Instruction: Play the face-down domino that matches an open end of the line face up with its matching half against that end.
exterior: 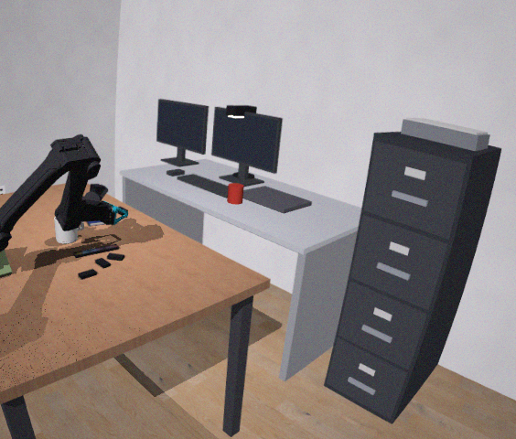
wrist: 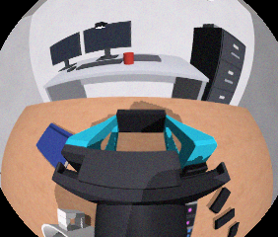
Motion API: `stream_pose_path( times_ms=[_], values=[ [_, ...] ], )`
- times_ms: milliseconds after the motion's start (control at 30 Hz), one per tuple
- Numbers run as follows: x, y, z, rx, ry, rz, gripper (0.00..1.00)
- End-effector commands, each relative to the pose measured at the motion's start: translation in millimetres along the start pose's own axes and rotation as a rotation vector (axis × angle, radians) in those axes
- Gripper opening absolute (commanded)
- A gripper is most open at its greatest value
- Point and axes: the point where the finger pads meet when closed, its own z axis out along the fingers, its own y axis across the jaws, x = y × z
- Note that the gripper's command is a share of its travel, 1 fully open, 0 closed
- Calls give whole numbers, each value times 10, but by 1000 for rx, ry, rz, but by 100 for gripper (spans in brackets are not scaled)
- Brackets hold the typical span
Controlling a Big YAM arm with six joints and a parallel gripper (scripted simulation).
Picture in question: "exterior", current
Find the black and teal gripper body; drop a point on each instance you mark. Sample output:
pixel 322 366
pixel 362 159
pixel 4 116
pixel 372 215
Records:
pixel 106 219

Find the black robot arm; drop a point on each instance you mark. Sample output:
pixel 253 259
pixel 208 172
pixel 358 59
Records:
pixel 74 208

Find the grey metal mug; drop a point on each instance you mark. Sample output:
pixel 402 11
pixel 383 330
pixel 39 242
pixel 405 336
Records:
pixel 66 236

